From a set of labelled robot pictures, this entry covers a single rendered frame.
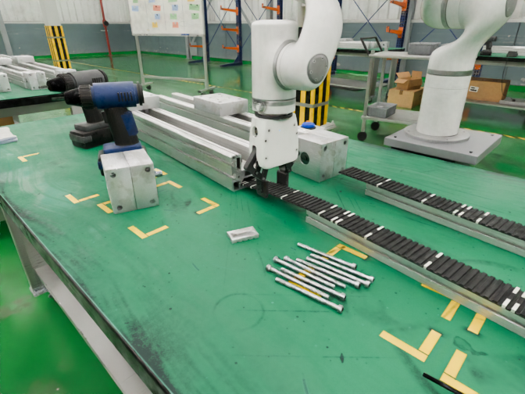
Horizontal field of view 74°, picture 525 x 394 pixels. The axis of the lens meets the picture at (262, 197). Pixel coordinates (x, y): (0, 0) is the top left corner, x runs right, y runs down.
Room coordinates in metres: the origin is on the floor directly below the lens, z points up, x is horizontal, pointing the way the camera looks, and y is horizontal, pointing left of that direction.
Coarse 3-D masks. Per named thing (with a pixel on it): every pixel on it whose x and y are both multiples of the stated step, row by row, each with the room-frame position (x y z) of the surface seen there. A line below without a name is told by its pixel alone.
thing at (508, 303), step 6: (516, 288) 0.35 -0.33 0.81; (510, 294) 0.34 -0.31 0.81; (516, 294) 0.35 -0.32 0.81; (522, 294) 0.34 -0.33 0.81; (504, 300) 0.34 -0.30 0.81; (510, 300) 0.33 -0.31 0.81; (516, 300) 0.34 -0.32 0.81; (522, 300) 0.33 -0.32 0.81; (504, 306) 0.32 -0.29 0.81; (510, 306) 0.33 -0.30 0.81; (516, 306) 0.32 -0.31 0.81; (522, 306) 0.33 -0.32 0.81; (516, 312) 0.32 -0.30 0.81
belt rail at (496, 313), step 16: (320, 224) 0.56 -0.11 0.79; (336, 224) 0.53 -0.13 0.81; (352, 240) 0.50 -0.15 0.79; (384, 256) 0.46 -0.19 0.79; (400, 256) 0.44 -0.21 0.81; (416, 272) 0.42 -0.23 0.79; (432, 288) 0.39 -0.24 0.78; (448, 288) 0.38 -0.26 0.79; (464, 288) 0.36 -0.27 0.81; (464, 304) 0.36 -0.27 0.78; (480, 304) 0.35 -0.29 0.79; (496, 320) 0.33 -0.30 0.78; (512, 320) 0.32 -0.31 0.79
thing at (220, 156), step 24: (144, 120) 1.08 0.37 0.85; (168, 120) 1.11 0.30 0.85; (192, 120) 1.04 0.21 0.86; (168, 144) 0.98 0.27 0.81; (192, 144) 0.85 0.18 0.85; (216, 144) 0.81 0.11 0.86; (240, 144) 0.82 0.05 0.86; (192, 168) 0.86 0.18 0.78; (216, 168) 0.79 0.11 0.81; (240, 168) 0.74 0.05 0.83
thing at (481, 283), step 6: (480, 276) 0.38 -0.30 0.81; (486, 276) 0.38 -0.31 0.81; (492, 276) 0.38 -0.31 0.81; (474, 282) 0.37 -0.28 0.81; (480, 282) 0.37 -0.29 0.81; (486, 282) 0.37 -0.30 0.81; (492, 282) 0.37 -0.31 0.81; (468, 288) 0.36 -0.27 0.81; (474, 288) 0.36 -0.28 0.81; (480, 288) 0.35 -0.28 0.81; (486, 288) 0.36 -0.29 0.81; (480, 294) 0.35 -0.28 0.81
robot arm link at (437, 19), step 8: (424, 0) 1.07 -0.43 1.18; (432, 0) 1.05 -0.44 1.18; (440, 0) 1.07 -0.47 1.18; (424, 8) 1.09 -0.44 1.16; (432, 8) 1.08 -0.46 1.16; (440, 8) 1.08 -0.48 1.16; (424, 16) 1.11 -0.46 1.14; (432, 16) 1.10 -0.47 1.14; (440, 16) 1.08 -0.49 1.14; (432, 24) 1.12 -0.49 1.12; (440, 24) 1.10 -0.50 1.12
